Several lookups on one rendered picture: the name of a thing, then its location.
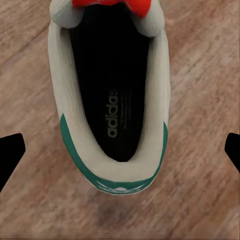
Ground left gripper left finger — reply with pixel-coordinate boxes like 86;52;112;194
0;133;26;192

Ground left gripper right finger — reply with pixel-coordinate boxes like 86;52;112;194
224;132;240;172

